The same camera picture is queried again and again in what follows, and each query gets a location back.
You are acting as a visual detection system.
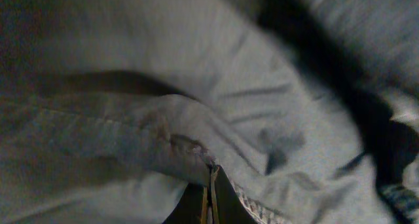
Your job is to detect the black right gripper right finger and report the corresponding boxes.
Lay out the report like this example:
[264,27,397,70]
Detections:
[210,166,257,224]

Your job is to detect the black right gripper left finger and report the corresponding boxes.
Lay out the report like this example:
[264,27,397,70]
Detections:
[162,183,208,224]

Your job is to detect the dark blue shorts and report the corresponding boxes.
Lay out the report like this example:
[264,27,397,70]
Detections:
[1,0,418,223]

